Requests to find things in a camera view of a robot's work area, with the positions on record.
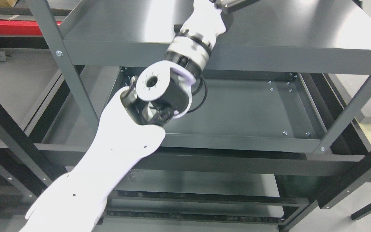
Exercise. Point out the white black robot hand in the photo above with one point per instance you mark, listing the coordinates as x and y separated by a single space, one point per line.
209 19

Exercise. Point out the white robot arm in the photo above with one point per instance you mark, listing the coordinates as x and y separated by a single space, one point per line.
131 127

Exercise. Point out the dark metal shelf rack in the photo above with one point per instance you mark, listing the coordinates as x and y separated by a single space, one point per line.
269 135

